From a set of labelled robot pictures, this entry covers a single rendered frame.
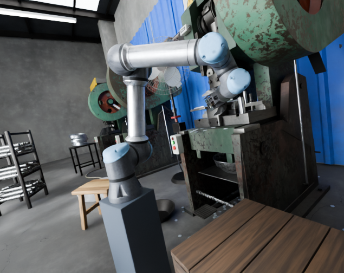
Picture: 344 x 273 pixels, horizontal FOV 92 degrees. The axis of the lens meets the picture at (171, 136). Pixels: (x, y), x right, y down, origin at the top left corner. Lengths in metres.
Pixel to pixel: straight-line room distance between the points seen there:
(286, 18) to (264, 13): 0.09
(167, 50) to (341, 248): 0.72
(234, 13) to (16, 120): 7.21
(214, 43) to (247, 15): 0.31
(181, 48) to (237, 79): 0.21
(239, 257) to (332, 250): 0.23
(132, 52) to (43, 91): 6.97
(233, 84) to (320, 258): 0.52
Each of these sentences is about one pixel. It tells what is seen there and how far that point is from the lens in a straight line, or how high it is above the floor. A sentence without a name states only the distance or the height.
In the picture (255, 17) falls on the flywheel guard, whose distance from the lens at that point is 0.81.
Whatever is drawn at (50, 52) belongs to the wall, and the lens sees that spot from 7.96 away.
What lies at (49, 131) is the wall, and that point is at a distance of 7.38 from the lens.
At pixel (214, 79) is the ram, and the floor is 0.94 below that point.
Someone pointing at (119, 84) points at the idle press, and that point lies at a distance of 2.24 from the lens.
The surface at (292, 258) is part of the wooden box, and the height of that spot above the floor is 0.35.
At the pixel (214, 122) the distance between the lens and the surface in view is 1.09.
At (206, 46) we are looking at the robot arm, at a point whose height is 0.93.
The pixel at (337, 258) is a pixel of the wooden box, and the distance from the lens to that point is 0.64.
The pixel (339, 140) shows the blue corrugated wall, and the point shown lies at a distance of 2.20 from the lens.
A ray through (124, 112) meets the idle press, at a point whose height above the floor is 1.06.
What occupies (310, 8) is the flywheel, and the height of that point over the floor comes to 1.18.
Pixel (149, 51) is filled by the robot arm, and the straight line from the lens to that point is 0.62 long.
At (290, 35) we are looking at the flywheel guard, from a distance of 0.85.
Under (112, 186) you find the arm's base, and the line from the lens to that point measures 0.78.
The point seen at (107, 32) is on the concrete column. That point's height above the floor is 3.83.
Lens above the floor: 0.76
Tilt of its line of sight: 7 degrees down
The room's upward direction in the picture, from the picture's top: 11 degrees counter-clockwise
